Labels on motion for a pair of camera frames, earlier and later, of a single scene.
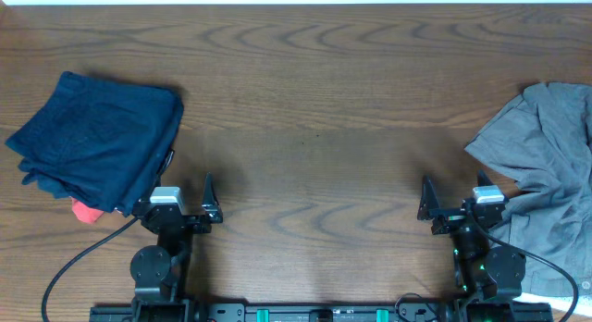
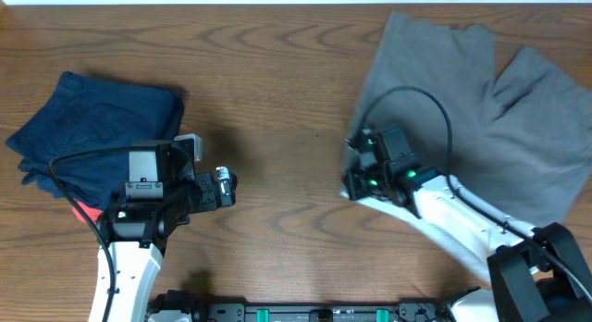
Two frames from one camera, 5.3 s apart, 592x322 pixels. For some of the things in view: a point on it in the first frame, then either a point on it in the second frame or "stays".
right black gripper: [430, 209] -> [351, 179]
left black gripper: [213, 214] -> [228, 193]
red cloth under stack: [84, 213] stays
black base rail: [313, 311] stays
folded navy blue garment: [99, 142] stays
